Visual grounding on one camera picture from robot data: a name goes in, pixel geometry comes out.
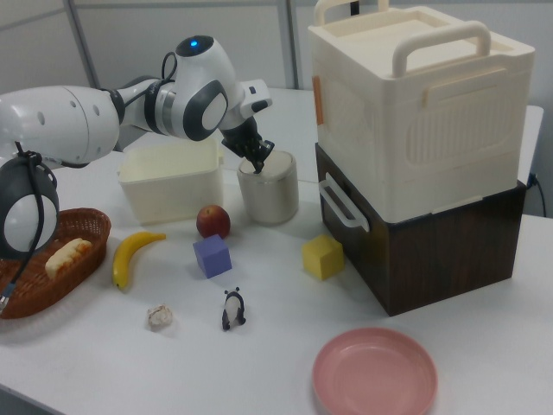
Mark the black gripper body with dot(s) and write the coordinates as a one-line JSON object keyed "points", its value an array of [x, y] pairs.
{"points": [[239, 138]]}

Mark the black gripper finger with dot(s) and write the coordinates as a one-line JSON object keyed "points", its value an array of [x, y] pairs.
{"points": [[264, 151], [254, 162]]}

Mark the small cream lidded trash can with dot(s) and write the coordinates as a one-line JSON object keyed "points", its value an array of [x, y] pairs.
{"points": [[268, 199]]}

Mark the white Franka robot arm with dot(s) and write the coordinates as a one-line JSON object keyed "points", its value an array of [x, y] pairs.
{"points": [[65, 121]]}

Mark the open cream plastic container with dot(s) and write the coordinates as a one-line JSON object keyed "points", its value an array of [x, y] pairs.
{"points": [[173, 194]]}

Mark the red apple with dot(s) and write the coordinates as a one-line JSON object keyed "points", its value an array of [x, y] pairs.
{"points": [[212, 221]]}

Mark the purple foam cube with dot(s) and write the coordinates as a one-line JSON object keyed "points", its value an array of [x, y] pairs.
{"points": [[211, 257]]}

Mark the yellow foam cube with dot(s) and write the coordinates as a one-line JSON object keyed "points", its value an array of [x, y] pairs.
{"points": [[322, 257]]}

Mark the panda figurine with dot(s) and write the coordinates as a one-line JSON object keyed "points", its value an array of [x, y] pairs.
{"points": [[233, 309]]}

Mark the yellow banana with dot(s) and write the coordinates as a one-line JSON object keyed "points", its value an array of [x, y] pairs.
{"points": [[129, 253]]}

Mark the large cream storage box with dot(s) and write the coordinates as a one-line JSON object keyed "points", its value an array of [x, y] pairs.
{"points": [[432, 121]]}

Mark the brown wicker basket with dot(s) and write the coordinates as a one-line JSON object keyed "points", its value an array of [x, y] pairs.
{"points": [[86, 225]]}

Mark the crumpled paper ball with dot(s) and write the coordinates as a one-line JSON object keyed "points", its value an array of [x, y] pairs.
{"points": [[159, 317]]}

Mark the dark wood drawer cabinet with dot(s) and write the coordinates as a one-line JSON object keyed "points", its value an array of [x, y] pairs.
{"points": [[440, 263]]}

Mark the toy bread piece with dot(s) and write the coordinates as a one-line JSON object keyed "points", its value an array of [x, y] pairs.
{"points": [[67, 257]]}

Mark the pink plate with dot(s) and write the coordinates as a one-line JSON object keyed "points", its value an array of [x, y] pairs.
{"points": [[373, 374]]}

